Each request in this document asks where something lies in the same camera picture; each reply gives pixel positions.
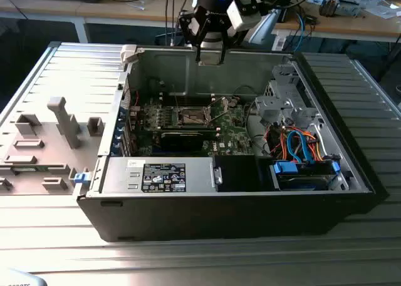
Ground dark finned cooler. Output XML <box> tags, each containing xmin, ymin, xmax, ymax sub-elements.
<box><xmin>318</xmin><ymin>0</ymin><xmax>341</xmax><ymax>17</ymax></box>

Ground black open PC case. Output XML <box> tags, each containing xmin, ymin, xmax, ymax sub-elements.
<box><xmin>76</xmin><ymin>43</ymin><xmax>389</xmax><ymax>243</ymax></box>

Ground white labelled object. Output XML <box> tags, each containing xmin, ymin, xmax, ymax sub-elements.
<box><xmin>0</xmin><ymin>268</ymin><xmax>48</xmax><ymax>286</ymax></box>

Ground pale grey case latch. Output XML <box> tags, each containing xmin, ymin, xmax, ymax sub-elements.
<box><xmin>120</xmin><ymin>44</ymin><xmax>139</xmax><ymax>64</ymax></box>

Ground white papers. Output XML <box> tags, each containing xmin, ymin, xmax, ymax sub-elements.
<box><xmin>360</xmin><ymin>0</ymin><xmax>401</xmax><ymax>19</ymax></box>

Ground hard disk in blue carrier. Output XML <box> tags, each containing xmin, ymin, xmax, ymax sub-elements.
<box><xmin>269</xmin><ymin>160</ymin><xmax>341</xmax><ymax>192</ymax></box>

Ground grey power supply unit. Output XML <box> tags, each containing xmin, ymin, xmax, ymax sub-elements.
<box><xmin>100</xmin><ymin>156</ymin><xmax>217</xmax><ymax>195</ymax></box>

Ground blue flat data wire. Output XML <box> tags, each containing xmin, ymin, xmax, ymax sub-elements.
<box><xmin>286</xmin><ymin>129</ymin><xmax>316</xmax><ymax>164</ymax></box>

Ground green RAM stick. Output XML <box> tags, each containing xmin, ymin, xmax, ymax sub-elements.
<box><xmin>12</xmin><ymin>165</ymin><xmax>41</xmax><ymax>174</ymax></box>

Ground blue plastic clip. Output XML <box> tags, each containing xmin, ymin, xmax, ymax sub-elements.
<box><xmin>73</xmin><ymin>171</ymin><xmax>91</xmax><ymax>185</ymax></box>

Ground CPU socket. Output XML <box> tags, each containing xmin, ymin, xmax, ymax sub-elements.
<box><xmin>177</xmin><ymin>106</ymin><xmax>211</xmax><ymax>126</ymax></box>

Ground green motherboard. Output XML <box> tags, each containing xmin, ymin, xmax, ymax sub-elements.
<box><xmin>134</xmin><ymin>94</ymin><xmax>254</xmax><ymax>157</ymax></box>

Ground black plastic shroud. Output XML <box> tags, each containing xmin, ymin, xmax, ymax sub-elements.
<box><xmin>215</xmin><ymin>155</ymin><xmax>272</xmax><ymax>193</ymax></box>

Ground thin metal locking lever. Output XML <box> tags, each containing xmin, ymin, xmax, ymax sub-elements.
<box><xmin>171</xmin><ymin>84</ymin><xmax>181</xmax><ymax>111</ymax></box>

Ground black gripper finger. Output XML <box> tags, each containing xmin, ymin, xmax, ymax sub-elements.
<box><xmin>218</xmin><ymin>19</ymin><xmax>239</xmax><ymax>65</ymax></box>
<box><xmin>178</xmin><ymin>12</ymin><xmax>207</xmax><ymax>64</ymax></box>

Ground grey metal drive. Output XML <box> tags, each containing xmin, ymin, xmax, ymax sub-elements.
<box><xmin>338</xmin><ymin>0</ymin><xmax>361</xmax><ymax>17</ymax></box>

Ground orange power wires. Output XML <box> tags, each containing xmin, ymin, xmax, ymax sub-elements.
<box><xmin>265</xmin><ymin>125</ymin><xmax>325</xmax><ymax>162</ymax></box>

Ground black graphics card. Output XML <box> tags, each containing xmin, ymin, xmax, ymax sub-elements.
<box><xmin>159</xmin><ymin>131</ymin><xmax>204</xmax><ymax>152</ymax></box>

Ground grey parts rack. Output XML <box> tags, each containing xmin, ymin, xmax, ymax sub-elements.
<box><xmin>0</xmin><ymin>96</ymin><xmax>106</xmax><ymax>197</ymax></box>

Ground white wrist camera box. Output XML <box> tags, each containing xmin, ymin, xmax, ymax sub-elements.
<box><xmin>226</xmin><ymin>0</ymin><xmax>263</xmax><ymax>33</ymax></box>

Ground wooden desk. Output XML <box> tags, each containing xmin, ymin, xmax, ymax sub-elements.
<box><xmin>0</xmin><ymin>0</ymin><xmax>189</xmax><ymax>43</ymax></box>
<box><xmin>271</xmin><ymin>0</ymin><xmax>401</xmax><ymax>44</ymax></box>

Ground silver metal drive cage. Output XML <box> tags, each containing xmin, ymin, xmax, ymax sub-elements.
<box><xmin>254</xmin><ymin>63</ymin><xmax>325</xmax><ymax>133</ymax></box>

